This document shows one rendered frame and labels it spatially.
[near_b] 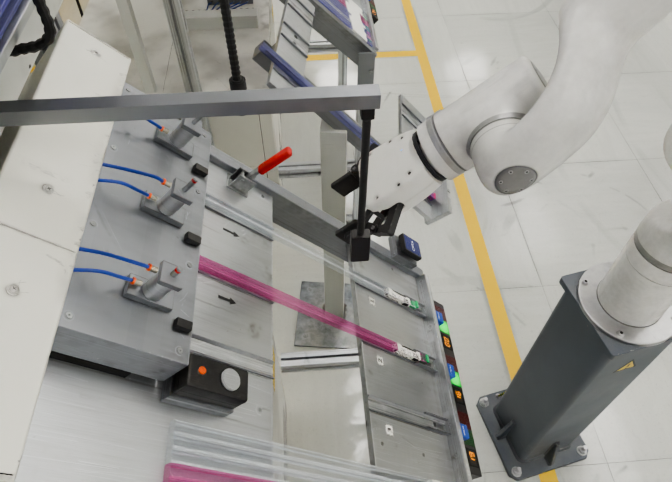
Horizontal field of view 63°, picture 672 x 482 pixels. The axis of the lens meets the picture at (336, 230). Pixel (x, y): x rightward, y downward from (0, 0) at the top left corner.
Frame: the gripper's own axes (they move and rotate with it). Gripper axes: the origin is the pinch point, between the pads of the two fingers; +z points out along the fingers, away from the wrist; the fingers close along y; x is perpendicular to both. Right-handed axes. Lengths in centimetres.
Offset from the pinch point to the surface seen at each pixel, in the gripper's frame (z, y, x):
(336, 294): 55, -40, 65
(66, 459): 12.7, 36.5, -26.5
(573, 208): -6, -84, 142
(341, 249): 13.0, -8.1, 15.2
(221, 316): 11.7, 17.1, -11.8
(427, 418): 9.3, 21.3, 28.7
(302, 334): 75, -36, 70
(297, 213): 11.4, -8.0, 2.2
